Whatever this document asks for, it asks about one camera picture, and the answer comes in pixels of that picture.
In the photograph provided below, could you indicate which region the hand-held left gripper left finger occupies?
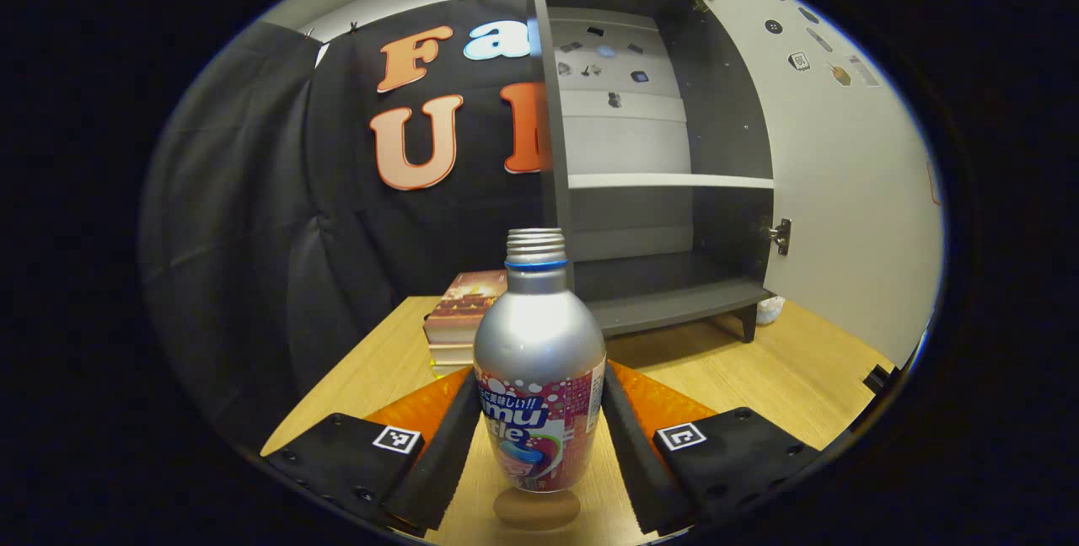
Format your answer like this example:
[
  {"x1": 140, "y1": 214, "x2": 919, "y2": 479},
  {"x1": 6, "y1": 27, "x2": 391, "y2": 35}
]
[{"x1": 261, "y1": 366, "x2": 484, "y2": 538}]

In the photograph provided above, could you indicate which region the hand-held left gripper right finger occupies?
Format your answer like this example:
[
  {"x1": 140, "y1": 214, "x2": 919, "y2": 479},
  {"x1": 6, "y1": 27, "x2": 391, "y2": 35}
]
[{"x1": 600, "y1": 361, "x2": 824, "y2": 535}]

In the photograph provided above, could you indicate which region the round brown coaster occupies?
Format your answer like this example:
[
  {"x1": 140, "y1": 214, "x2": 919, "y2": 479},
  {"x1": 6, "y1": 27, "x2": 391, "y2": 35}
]
[{"x1": 493, "y1": 487, "x2": 582, "y2": 530}]

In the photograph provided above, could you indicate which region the silver bottle with red label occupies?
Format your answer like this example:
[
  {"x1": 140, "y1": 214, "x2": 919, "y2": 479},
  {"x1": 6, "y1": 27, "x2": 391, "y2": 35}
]
[{"x1": 473, "y1": 227, "x2": 607, "y2": 494}]

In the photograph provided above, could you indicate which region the white cabinet door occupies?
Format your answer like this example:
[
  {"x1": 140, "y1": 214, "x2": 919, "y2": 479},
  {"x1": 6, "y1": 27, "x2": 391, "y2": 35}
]
[{"x1": 684, "y1": 0, "x2": 945, "y2": 370}]

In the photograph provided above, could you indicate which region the tan paperback book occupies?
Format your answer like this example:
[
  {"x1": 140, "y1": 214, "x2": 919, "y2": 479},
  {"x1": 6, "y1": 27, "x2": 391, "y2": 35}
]
[{"x1": 426, "y1": 342, "x2": 477, "y2": 367}]

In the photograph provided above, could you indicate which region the brown cover book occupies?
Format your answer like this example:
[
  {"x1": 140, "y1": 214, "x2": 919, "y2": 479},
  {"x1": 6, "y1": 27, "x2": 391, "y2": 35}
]
[{"x1": 426, "y1": 270, "x2": 509, "y2": 345}]

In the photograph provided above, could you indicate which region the black backdrop cloth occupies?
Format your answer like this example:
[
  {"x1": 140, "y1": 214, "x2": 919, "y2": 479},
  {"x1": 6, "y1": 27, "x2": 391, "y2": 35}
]
[{"x1": 139, "y1": 0, "x2": 557, "y2": 454}]

